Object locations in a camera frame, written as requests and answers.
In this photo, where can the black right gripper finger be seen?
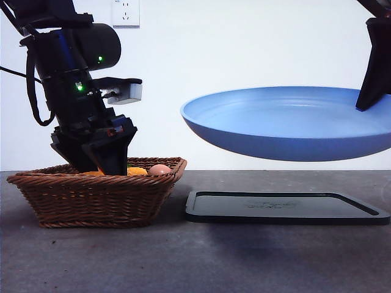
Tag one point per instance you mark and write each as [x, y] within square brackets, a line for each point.
[378, 61]

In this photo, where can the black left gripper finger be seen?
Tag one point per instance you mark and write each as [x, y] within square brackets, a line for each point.
[113, 155]
[76, 158]

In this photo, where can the yellow corn cob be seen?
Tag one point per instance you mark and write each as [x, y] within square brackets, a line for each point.
[137, 171]

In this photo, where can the blue round plate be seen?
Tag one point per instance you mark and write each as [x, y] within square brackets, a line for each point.
[275, 122]

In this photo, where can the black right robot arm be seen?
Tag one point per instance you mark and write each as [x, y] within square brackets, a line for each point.
[382, 6]

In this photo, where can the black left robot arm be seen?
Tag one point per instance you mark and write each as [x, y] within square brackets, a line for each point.
[61, 61]

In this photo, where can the brown wicker basket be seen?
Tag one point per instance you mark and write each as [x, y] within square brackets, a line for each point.
[91, 201]

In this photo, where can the brown egg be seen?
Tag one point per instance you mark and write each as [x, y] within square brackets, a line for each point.
[159, 170]

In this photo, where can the black rectangular tray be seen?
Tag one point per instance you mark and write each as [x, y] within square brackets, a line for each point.
[275, 210]

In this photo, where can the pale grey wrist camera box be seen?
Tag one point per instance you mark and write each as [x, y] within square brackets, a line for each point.
[131, 93]

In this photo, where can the white wall socket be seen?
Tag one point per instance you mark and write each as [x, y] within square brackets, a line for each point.
[126, 15]

